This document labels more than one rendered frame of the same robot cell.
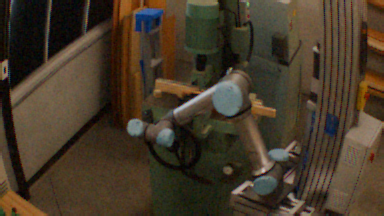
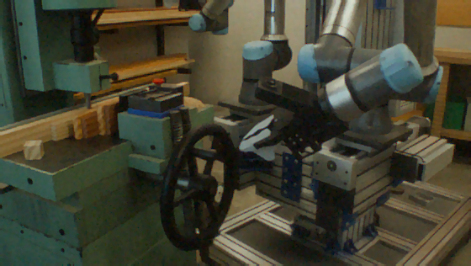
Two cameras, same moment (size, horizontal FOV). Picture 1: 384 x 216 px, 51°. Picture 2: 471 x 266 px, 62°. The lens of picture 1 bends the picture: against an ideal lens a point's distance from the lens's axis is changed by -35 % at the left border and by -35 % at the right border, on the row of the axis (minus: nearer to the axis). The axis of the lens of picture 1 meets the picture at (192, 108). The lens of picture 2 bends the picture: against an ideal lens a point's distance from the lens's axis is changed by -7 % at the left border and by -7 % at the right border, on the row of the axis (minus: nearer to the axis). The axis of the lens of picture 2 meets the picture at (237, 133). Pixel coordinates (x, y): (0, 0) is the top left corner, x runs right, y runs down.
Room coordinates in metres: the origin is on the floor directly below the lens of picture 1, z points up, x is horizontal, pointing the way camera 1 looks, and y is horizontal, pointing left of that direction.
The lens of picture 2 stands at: (2.32, 0.92, 1.21)
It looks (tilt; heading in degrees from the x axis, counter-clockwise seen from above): 18 degrees down; 277
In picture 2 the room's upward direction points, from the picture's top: straight up
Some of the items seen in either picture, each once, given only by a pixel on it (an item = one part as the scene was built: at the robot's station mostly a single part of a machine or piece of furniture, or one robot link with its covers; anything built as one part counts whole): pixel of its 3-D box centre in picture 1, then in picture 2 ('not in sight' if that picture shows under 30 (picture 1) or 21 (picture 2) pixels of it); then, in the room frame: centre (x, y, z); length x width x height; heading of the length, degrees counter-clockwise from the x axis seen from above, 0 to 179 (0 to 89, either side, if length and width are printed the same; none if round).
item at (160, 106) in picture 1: (199, 116); (134, 140); (2.71, -0.04, 0.87); 0.61 x 0.30 x 0.06; 69
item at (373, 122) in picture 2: (272, 182); (368, 113); (2.07, -0.40, 0.87); 0.15 x 0.15 x 0.10
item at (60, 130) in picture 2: (228, 102); (131, 106); (2.77, -0.18, 0.92); 0.55 x 0.02 x 0.04; 69
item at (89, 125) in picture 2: not in sight; (119, 115); (2.75, -0.07, 0.93); 0.25 x 0.02 x 0.05; 69
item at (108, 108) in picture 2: not in sight; (129, 112); (2.72, -0.06, 0.94); 0.16 x 0.01 x 0.07; 69
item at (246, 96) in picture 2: not in sight; (256, 88); (2.45, -0.71, 0.87); 0.15 x 0.15 x 0.10
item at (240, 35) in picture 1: (240, 38); not in sight; (2.97, -0.25, 1.23); 0.09 x 0.08 x 0.15; 159
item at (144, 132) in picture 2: (193, 115); (159, 128); (2.63, -0.01, 0.92); 0.15 x 0.13 x 0.09; 69
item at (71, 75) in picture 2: (202, 76); (82, 77); (2.84, -0.05, 1.03); 0.14 x 0.07 x 0.09; 159
